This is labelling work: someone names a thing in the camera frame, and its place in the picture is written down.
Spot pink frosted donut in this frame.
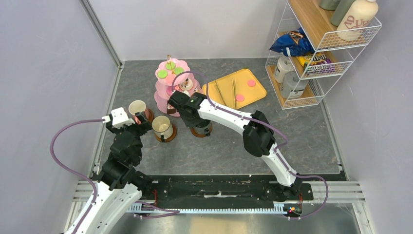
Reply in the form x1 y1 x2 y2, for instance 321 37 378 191
166 86 175 97

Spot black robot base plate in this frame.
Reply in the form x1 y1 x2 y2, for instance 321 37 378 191
141 175 314 209

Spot brown saucer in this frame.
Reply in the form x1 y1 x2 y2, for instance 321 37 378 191
190 124 213 138
155 124 177 143
147 108 154 123

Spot pink three-tier cake stand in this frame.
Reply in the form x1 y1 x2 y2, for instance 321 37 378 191
154 55 203 117

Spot grey jar lower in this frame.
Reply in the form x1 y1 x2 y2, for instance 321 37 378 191
280 72 308 99

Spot pink macaron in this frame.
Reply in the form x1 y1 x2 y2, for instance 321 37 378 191
247 79 256 87
235 94 245 102

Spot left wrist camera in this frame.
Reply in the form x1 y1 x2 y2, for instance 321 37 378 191
101 107 135 129

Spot dark green cup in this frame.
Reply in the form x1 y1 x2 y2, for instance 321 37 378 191
195 120 212 127

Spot chocolate cake slice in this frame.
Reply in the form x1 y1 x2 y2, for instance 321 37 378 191
167 104 177 115

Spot grey-green bottle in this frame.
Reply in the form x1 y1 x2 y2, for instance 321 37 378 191
330 0 355 26

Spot beige mug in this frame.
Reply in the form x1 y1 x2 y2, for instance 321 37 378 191
152 116 172 139

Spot metal serving tongs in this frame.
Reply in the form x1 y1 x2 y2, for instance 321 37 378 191
215 79 237 109

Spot beige cup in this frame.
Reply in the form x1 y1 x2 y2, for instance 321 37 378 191
128 100 150 124

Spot yellow candy bag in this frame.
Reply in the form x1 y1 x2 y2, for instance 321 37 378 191
296 52 332 72

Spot yellow serving tray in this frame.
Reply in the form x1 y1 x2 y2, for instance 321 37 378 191
203 69 267 110

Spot white wire shelf rack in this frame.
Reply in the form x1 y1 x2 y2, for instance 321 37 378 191
265 0 382 110

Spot white jar upper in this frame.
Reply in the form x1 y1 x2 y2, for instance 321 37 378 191
274 56 295 84

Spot blue snack bag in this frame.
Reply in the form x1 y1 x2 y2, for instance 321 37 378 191
269 27 315 57

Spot white chocolate-drizzle donut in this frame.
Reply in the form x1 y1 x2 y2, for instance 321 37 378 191
179 78 194 95

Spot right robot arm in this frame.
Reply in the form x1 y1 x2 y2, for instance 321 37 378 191
168 91 302 199

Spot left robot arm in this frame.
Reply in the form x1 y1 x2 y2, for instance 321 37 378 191
66 108 153 234

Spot cream labelled bottle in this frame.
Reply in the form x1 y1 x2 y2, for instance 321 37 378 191
337 0 378 41

